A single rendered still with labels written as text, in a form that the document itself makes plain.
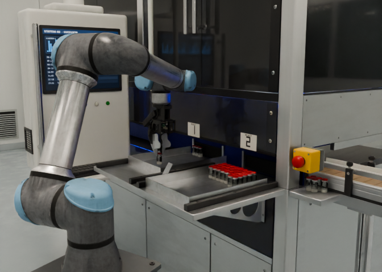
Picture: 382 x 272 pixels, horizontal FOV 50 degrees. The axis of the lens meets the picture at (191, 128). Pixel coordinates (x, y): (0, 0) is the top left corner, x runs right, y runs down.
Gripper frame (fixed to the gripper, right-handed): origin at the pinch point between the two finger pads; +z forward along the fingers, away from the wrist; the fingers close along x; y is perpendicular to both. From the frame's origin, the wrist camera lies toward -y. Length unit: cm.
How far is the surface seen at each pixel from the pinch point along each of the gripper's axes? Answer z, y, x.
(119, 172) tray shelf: 7.4, -4.8, -15.3
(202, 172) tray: 5.6, 19.4, 7.7
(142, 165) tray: 5.6, -2.9, -5.9
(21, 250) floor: 96, -149, -19
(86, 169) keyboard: 12.5, -33.8, -17.2
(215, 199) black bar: 5.7, 47.0, -8.9
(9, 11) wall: -108, -505, 68
